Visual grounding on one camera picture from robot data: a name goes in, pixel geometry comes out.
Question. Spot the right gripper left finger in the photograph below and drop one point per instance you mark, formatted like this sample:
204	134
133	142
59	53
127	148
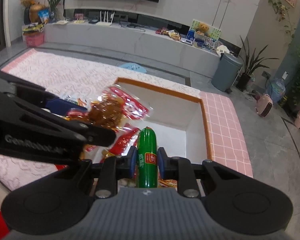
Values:
89	178

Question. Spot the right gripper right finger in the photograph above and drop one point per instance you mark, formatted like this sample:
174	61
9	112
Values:
209	174

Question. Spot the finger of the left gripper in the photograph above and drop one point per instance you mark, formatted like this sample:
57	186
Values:
74	119
62	103

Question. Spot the red foil snack bag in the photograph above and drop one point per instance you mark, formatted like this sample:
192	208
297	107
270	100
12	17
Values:
126	137

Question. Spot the red chicken snack packet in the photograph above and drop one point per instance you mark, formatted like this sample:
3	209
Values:
115	107

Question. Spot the green sausage stick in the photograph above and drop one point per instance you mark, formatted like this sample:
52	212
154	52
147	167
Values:
146	165

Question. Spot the orange stick snack bag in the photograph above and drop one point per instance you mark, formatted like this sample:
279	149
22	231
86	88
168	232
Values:
166	183

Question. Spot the clear white balls packet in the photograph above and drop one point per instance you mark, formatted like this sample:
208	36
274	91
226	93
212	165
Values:
127	183

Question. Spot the pink lace tablecloth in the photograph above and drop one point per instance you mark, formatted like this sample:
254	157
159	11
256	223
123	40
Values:
62	75

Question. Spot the pink storage basket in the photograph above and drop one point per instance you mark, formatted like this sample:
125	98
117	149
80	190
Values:
34	40

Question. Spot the blue plastic stool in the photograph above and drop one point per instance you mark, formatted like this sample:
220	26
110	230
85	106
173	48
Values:
134	67

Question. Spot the orange cardboard box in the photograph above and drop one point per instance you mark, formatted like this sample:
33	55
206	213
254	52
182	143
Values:
178	120

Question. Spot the gold vase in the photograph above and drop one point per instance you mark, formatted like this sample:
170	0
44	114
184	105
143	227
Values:
33	12

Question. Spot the white wifi router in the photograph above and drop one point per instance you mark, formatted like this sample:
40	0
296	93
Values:
106	18

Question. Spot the left potted green plant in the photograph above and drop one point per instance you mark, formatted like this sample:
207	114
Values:
53	9

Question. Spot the blue water jug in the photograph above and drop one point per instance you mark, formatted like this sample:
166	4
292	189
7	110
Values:
276	89

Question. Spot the grey tv console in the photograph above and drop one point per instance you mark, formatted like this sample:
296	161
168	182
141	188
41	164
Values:
135	42

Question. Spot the grey trash bin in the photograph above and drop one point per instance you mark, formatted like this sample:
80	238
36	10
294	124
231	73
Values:
227	72

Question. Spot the potted snake plant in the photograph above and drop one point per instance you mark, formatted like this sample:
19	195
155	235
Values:
252	60

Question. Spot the brown teddy bear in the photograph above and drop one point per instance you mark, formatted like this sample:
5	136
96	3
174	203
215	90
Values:
202	29

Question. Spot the hanging vine plant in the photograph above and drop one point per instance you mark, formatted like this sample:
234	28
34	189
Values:
283	16

